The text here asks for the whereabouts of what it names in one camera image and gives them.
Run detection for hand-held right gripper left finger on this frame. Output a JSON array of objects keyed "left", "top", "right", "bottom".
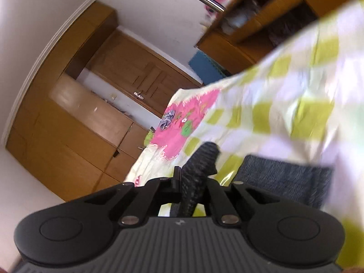
[{"left": 82, "top": 166, "right": 183, "bottom": 228}]

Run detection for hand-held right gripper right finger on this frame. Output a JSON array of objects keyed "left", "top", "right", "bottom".
[{"left": 205, "top": 175, "right": 288, "bottom": 228}]

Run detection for dark grey pants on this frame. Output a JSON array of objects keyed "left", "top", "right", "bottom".
[{"left": 169, "top": 142, "right": 334, "bottom": 218}]

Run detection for bed with checkered quilt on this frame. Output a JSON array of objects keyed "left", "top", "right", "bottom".
[{"left": 125, "top": 0, "right": 364, "bottom": 273}]

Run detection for wooden door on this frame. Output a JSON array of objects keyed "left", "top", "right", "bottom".
[{"left": 85, "top": 30, "right": 201, "bottom": 118}]

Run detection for wooden wardrobe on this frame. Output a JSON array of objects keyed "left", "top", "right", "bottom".
[{"left": 6, "top": 1, "right": 148, "bottom": 202}]

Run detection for blue foam mat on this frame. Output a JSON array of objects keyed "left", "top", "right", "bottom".
[{"left": 188, "top": 51, "right": 228, "bottom": 86}]

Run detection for white items in cabinet shelf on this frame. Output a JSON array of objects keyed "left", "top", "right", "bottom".
[{"left": 225, "top": 8, "right": 251, "bottom": 30}]

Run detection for wooden TV cabinet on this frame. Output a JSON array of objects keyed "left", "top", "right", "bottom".
[{"left": 196, "top": 0, "right": 364, "bottom": 75}]

